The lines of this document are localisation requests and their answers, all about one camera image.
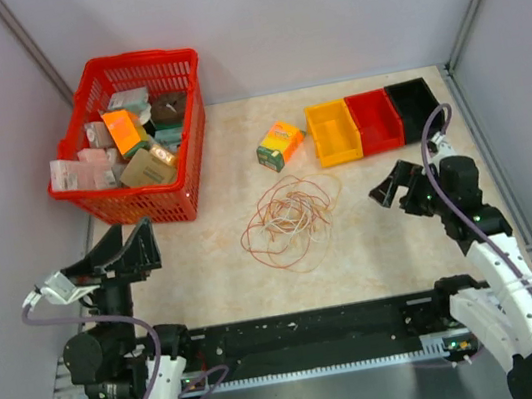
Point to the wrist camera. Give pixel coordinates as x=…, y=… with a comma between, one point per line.
x=439, y=148
x=57, y=289

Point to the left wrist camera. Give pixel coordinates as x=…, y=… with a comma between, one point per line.
x=57, y=289

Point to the teal white box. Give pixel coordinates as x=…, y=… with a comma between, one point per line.
x=133, y=100

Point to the black plastic bin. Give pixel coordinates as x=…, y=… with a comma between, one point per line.
x=414, y=102

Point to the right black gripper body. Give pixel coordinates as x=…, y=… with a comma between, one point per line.
x=430, y=201

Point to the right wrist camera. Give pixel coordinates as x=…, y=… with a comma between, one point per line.
x=439, y=148

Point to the yellow plastic bin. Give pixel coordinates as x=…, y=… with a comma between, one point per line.
x=335, y=135

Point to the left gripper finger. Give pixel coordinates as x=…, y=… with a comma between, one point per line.
x=94, y=263
x=140, y=251

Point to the brown round tape roll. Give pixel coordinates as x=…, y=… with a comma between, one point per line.
x=168, y=109

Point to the pink clear box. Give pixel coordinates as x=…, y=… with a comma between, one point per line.
x=77, y=175

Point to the orange box in basket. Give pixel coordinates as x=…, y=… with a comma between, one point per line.
x=127, y=132

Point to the brown cardboard box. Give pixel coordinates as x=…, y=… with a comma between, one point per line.
x=146, y=169

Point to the orange green sponge pack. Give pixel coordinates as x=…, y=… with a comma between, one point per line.
x=278, y=145

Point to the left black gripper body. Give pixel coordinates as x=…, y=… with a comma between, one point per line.
x=121, y=278

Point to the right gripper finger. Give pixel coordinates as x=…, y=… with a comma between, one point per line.
x=416, y=193
x=384, y=193

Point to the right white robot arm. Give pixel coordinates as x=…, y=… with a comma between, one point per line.
x=500, y=315

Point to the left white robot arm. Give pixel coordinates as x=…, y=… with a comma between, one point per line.
x=109, y=361

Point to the red plastic bin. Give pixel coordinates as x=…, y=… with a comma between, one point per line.
x=379, y=124

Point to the grey cable duct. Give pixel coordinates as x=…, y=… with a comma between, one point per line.
x=432, y=348

